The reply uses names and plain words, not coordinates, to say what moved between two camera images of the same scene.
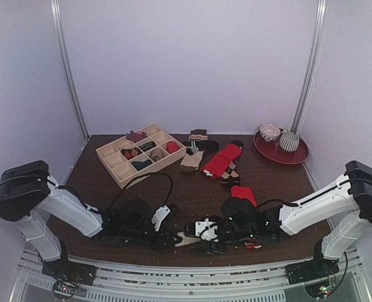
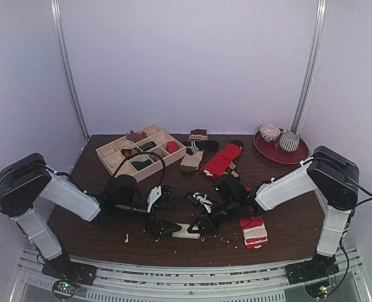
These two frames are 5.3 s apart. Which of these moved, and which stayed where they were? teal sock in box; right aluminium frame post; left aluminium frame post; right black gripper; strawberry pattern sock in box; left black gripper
Moved: left black gripper; right black gripper
Stayed: teal sock in box; right aluminium frame post; strawberry pattern sock in box; left aluminium frame post
